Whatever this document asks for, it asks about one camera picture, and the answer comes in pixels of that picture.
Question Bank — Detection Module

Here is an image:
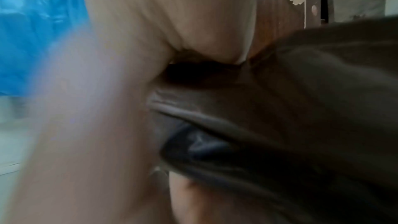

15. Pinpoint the person's right hand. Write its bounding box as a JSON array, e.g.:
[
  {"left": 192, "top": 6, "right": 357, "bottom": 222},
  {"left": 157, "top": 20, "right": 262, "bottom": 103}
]
[{"left": 0, "top": 0, "right": 259, "bottom": 224}]

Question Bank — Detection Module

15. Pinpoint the dark brown cloth garment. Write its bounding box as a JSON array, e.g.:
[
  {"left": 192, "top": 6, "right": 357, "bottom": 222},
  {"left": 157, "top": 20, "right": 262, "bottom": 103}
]
[{"left": 146, "top": 16, "right": 398, "bottom": 224}]

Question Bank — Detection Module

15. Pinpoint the blue plastic sheet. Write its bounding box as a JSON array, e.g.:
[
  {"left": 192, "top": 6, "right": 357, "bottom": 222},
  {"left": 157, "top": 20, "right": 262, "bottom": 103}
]
[{"left": 0, "top": 0, "right": 91, "bottom": 97}]

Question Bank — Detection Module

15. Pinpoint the brown wooden furniture panel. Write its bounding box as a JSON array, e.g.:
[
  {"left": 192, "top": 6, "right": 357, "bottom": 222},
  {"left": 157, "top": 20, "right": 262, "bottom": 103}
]
[{"left": 249, "top": 0, "right": 335, "bottom": 58}]

